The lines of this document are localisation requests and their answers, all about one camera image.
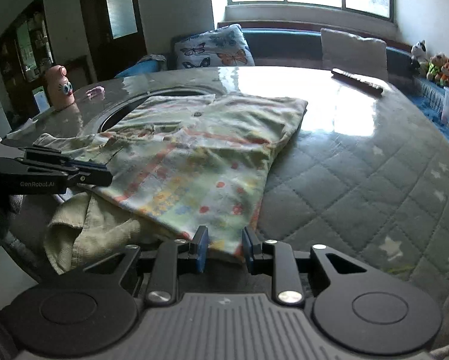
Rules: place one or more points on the quilted star table cover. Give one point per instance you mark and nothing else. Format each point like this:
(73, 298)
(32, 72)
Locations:
(359, 195)

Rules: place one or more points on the floral children's jacket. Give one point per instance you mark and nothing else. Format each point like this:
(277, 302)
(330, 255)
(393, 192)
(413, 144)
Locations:
(194, 157)

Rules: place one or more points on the teal sofa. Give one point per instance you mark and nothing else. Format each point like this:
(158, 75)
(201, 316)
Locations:
(284, 45)

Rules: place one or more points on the black and white plush toy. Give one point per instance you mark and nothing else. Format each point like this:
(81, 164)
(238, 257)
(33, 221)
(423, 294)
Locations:
(418, 54)

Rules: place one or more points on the dark door with frosted glass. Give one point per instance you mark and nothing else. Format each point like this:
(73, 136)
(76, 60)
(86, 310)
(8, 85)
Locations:
(97, 26)

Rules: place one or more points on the butterfly print pillow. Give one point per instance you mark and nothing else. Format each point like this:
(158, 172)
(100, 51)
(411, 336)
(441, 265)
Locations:
(213, 47)

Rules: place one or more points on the dark wooden cabinet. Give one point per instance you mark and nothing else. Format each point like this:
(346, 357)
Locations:
(22, 45)

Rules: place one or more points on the white cushion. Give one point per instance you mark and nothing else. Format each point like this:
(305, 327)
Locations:
(353, 52)

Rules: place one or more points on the brown plush bear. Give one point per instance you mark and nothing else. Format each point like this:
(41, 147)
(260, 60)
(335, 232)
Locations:
(435, 66)

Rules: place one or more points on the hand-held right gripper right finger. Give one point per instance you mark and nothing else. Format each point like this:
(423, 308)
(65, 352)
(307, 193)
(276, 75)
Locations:
(248, 249)

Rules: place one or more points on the orange plush fox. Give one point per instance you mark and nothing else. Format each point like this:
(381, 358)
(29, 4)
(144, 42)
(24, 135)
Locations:
(447, 72)

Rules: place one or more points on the round black hotplate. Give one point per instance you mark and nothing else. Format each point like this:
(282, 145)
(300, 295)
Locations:
(113, 118)

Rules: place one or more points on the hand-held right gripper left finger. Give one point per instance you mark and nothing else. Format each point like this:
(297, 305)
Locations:
(202, 249)

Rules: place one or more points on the blue blanket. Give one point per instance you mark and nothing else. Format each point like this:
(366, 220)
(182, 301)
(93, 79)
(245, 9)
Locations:
(142, 67)

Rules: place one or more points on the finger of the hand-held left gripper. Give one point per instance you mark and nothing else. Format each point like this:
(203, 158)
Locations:
(89, 164)
(93, 178)

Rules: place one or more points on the pink cartoon bottle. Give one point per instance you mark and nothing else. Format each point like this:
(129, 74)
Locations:
(60, 86)

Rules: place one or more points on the black remote control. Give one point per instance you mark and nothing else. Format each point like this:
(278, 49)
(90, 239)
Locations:
(357, 81)

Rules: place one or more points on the blue patterned bench cover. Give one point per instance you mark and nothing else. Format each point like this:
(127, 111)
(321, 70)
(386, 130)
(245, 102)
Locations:
(430, 101)

